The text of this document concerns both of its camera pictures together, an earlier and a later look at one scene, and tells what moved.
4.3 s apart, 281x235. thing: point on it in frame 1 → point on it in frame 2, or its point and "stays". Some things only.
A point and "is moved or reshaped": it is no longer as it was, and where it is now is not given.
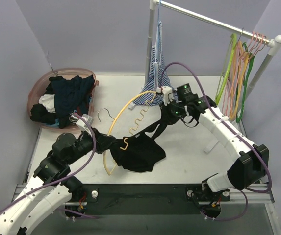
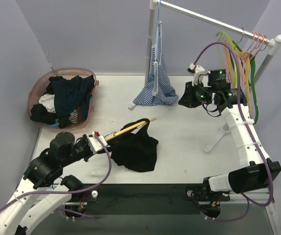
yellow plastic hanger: x=109 y=173 → x=113 y=135
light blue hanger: x=158 y=42 stays
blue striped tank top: x=160 y=77 stays
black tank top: x=139 y=152 is moved or reshaped
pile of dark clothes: x=63 y=98 stays
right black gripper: x=166 y=113 → x=191 y=91
